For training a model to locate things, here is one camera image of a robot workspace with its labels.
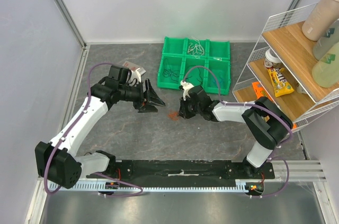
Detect beige pump bottle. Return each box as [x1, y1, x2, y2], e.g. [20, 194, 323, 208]
[302, 0, 338, 41]

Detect slotted cable duct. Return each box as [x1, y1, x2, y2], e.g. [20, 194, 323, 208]
[60, 180, 263, 192]

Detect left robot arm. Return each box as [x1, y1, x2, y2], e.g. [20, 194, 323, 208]
[35, 64, 165, 194]

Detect white wire shelf rack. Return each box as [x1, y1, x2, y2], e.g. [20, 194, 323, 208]
[233, 4, 338, 129]

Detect yellow candy bag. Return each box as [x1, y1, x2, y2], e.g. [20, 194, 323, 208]
[267, 68, 294, 97]

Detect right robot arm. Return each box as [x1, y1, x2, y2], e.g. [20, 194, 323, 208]
[179, 82, 293, 178]

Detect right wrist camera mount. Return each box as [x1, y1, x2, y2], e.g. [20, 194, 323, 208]
[180, 80, 194, 101]

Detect grey-green pump bottle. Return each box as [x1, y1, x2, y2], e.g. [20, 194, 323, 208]
[313, 19, 338, 60]

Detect playing card box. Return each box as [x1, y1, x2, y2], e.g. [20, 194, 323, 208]
[122, 61, 146, 75]

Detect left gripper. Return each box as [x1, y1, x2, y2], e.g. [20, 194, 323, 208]
[119, 78, 165, 113]

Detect orange snack box upper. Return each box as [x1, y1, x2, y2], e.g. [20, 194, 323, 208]
[252, 82, 273, 101]

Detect blue cable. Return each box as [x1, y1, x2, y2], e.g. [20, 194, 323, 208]
[211, 74, 226, 88]

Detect green compartment bin tray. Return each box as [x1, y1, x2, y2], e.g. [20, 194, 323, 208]
[157, 37, 231, 95]

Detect light green pump bottle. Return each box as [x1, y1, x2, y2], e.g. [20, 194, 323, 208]
[312, 47, 338, 88]

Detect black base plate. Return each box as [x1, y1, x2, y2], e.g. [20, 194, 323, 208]
[103, 160, 275, 181]

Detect paper coffee cup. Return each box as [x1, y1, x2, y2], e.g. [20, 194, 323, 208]
[264, 49, 282, 69]

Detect black cable bin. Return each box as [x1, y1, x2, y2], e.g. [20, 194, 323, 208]
[162, 58, 179, 84]
[185, 67, 205, 86]

